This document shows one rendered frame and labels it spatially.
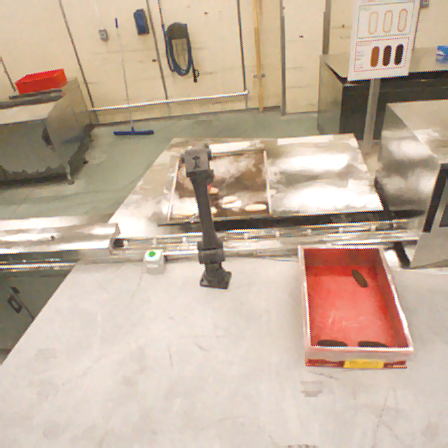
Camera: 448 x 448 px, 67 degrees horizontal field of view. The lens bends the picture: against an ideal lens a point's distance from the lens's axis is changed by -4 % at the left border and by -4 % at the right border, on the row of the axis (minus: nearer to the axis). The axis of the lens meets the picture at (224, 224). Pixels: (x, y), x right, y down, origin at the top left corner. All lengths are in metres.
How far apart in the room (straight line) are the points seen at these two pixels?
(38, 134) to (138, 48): 1.87
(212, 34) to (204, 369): 4.33
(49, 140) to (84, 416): 3.20
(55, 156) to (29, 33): 2.08
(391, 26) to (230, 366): 1.74
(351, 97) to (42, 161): 3.15
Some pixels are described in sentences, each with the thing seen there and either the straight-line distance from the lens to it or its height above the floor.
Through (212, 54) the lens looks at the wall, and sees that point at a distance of 5.03.
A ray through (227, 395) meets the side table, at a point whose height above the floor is 0.82.
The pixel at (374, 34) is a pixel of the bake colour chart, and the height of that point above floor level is 1.50.
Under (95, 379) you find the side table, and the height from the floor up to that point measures 0.82.
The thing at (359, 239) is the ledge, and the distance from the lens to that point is 1.58.
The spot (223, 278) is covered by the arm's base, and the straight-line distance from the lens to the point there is 1.42.
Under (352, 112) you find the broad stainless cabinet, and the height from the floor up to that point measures 0.72.
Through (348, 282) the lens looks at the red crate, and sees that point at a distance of 1.45.
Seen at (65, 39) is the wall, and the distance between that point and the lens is 5.47.
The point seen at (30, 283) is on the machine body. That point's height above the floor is 0.71.
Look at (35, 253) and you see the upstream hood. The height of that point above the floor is 0.91.
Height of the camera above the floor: 1.89
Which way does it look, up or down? 38 degrees down
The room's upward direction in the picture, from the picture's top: 8 degrees counter-clockwise
